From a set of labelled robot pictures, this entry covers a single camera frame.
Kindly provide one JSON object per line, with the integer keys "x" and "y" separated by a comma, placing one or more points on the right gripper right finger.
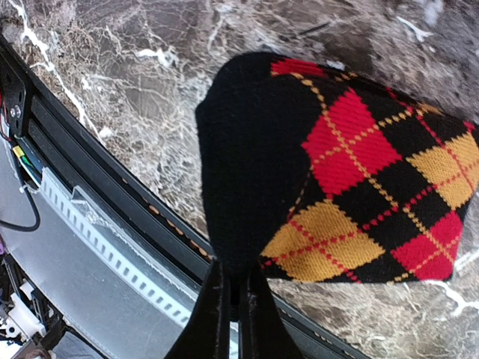
{"x": 262, "y": 332}

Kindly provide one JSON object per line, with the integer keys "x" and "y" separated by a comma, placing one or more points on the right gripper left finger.
{"x": 207, "y": 333}

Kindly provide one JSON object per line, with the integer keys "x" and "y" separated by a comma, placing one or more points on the argyle patterned sock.
{"x": 321, "y": 175}

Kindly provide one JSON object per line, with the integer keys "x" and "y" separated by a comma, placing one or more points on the white slotted cable duct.
{"x": 137, "y": 303}

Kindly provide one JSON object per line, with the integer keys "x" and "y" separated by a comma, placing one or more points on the black front rail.
{"x": 38, "y": 132}

